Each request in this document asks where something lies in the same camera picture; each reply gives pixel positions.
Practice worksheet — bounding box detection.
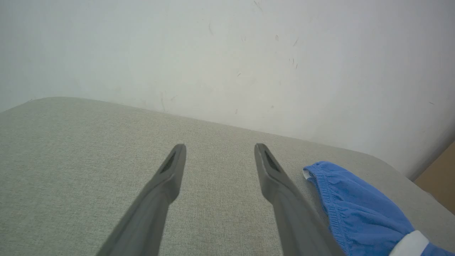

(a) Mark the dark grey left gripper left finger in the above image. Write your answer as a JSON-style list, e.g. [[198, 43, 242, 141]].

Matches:
[[96, 144, 187, 256]]

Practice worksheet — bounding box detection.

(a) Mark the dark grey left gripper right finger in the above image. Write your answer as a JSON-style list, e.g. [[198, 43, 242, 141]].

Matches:
[[254, 143, 346, 256]]

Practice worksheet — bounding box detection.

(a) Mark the blue garment with white cuffs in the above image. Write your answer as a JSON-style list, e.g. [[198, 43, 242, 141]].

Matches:
[[303, 161, 455, 256]]

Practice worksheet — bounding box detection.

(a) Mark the brown panel with white patterns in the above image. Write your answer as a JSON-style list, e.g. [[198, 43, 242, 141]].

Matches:
[[414, 142, 455, 215]]

